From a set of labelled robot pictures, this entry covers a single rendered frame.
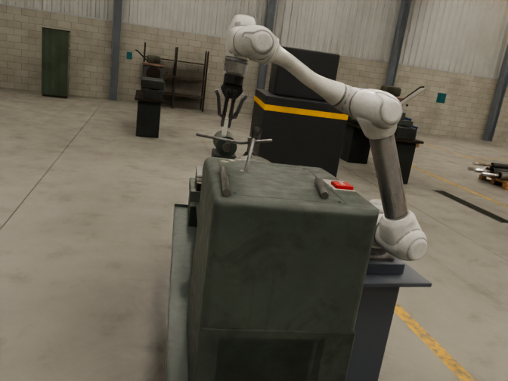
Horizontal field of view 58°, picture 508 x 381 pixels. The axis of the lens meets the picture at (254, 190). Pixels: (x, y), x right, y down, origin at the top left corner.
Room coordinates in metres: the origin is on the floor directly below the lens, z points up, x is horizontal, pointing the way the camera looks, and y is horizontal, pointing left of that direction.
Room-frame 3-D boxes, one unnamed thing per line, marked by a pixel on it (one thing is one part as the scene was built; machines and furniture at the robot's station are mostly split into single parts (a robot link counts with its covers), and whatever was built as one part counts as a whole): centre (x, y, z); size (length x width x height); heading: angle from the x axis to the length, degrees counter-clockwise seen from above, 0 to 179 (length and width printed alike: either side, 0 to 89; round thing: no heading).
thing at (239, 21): (1.76, 0.12, 1.70); 0.13 x 0.11 x 0.16; 22
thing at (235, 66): (1.77, 0.13, 1.59); 0.09 x 0.09 x 0.06
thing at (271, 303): (1.50, -0.08, 1.06); 0.59 x 0.48 x 0.39; 11
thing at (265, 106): (7.44, -0.49, 0.98); 1.81 x 1.22 x 1.95; 7
